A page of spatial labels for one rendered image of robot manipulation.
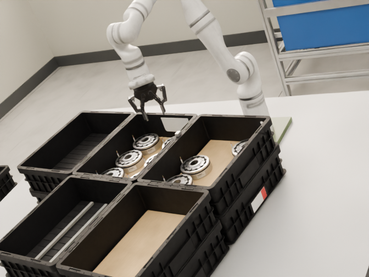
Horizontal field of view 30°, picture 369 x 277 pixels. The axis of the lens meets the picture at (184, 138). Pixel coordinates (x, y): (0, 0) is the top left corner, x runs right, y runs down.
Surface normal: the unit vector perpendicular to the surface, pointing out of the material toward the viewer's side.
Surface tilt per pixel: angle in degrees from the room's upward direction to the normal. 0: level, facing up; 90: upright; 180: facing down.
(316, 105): 0
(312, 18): 90
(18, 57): 90
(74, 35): 90
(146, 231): 0
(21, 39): 90
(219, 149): 0
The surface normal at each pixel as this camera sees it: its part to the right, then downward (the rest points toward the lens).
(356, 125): -0.32, -0.83
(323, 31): -0.41, 0.56
